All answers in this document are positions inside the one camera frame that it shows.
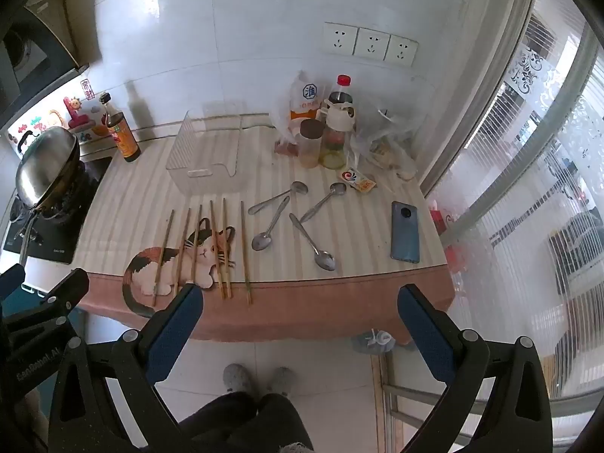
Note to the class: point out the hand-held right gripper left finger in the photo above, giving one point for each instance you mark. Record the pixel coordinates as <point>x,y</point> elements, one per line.
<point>177,322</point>

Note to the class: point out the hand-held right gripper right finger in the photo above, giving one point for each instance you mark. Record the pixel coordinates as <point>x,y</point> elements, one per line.
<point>425,326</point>

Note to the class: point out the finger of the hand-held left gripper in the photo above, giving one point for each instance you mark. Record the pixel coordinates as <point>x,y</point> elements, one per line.
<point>61,292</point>
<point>10,277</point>

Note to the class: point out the group of wooden chopsticks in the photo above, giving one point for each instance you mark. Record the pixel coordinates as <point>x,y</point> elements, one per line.
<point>227,255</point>

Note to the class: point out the metal spoon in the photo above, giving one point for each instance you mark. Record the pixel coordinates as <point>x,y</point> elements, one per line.
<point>325,260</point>
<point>262,242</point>
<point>337,189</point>
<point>298,188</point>

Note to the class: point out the clear plastic container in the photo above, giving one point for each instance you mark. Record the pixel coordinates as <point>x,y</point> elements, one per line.
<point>203,160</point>

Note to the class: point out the grey shoe with white laces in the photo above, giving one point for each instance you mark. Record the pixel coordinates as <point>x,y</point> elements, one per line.
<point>373,342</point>

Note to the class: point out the striped cat-print tablecloth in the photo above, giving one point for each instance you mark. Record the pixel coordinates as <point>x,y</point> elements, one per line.
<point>358,288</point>

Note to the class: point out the grey fuzzy slipper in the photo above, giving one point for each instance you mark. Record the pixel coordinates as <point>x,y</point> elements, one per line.
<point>238,378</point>
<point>282,381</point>

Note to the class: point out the blue smartphone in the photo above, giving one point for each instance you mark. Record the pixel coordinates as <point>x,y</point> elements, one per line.
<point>406,233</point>

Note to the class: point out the red bag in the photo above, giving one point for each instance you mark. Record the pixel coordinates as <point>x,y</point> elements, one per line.
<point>446,226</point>

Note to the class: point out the steel wok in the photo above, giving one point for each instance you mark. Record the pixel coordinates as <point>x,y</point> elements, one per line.
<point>45,165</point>

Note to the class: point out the person's legs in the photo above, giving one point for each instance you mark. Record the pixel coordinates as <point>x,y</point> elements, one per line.
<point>245,422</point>

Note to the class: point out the small orange and white packet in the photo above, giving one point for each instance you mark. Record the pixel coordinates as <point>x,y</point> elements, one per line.
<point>356,179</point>

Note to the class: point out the dark soy sauce bottle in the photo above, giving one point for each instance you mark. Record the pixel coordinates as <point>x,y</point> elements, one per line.
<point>123,139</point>

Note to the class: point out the colourful cartoon sticker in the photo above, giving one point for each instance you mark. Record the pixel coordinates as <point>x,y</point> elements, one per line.
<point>89,114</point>

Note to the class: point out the glass sliding door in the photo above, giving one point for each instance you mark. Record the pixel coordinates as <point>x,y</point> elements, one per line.
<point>528,174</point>

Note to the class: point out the clear plastic bag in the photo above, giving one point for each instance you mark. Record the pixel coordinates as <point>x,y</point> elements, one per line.
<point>382,141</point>

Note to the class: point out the brown-lidded plastic jar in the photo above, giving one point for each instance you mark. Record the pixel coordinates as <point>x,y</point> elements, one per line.
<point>311,144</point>

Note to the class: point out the range hood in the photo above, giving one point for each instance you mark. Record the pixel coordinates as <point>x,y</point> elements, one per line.
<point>33,42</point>

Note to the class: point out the red-capped cola bottle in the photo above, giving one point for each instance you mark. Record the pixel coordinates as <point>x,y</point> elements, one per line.
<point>343,87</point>

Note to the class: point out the white and orange salt bag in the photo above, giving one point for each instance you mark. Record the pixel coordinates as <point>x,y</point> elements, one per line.
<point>306,99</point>

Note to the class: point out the white wall socket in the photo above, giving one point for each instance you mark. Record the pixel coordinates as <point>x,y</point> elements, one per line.
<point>401,50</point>
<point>372,44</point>
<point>339,38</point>

